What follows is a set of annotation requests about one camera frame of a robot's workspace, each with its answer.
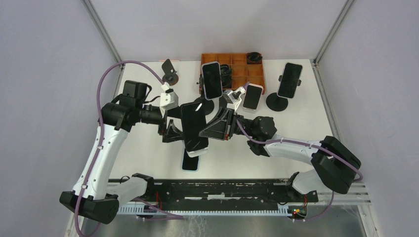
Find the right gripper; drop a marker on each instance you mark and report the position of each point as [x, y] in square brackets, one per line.
[223, 129]

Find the white phone on small stand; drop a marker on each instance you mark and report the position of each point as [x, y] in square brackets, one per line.
[252, 97]

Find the black round object in tray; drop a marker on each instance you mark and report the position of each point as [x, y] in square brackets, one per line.
[254, 58]

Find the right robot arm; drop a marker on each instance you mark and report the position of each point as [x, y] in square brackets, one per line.
[334, 166]

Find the blue case phone on table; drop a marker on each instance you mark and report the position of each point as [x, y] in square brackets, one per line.
[190, 163]

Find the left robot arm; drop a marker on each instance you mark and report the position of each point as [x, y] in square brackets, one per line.
[91, 197]

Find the black round phone stand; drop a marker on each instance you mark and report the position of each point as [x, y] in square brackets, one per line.
[208, 105]

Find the orange compartment tray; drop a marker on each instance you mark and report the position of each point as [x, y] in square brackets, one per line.
[242, 72]

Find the white slotted cable duct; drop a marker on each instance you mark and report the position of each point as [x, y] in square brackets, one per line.
[140, 209]

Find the brown base phone stand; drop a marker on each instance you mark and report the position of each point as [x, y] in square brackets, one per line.
[170, 74]

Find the white folding phone stand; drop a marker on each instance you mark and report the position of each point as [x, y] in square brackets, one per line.
[197, 153]

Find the aluminium frame rail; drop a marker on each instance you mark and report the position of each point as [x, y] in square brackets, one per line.
[357, 195]

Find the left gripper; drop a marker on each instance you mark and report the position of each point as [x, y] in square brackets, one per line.
[173, 134]

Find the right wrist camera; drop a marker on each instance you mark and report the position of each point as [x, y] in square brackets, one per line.
[233, 98]

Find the black phone flat on table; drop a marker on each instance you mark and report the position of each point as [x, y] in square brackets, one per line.
[222, 102]

